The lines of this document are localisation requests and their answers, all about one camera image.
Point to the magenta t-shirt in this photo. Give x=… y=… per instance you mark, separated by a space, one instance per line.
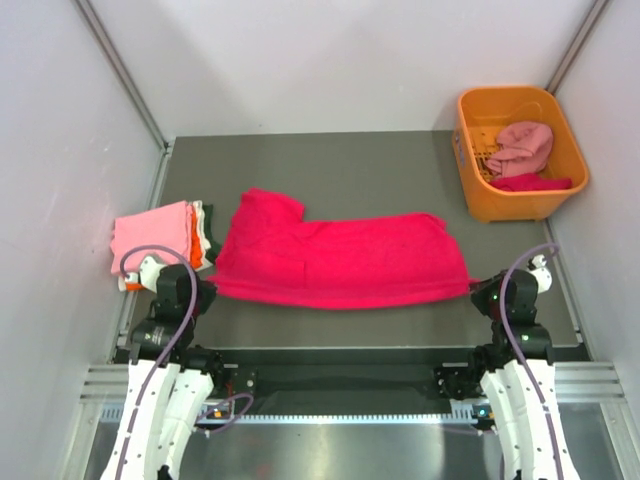
x=273 y=255

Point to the folded light pink t-shirt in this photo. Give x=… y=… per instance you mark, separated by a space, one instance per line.
x=169 y=226

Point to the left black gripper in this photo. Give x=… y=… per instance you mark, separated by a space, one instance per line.
x=209 y=291

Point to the orange plastic basket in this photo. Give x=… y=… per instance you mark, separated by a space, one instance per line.
x=482 y=113

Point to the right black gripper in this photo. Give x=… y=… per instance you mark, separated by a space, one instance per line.
x=478 y=289

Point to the magenta shirt in basket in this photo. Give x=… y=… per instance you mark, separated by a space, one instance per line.
x=531 y=182

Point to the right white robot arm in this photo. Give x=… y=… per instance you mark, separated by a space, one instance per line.
x=516 y=373

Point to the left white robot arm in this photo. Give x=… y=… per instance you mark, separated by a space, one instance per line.
x=168 y=381

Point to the dusty pink shirt in basket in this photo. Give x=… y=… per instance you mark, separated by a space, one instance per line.
x=524 y=147

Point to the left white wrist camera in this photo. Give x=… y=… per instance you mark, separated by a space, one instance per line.
x=145 y=278

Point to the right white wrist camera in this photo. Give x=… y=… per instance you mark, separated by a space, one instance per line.
x=537 y=266

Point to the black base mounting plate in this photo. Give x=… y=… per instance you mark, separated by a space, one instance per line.
x=349 y=381

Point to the grey slotted cable duct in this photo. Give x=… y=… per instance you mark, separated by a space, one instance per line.
x=458 y=416

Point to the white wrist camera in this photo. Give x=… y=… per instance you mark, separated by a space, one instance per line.
x=145 y=278
x=537 y=266

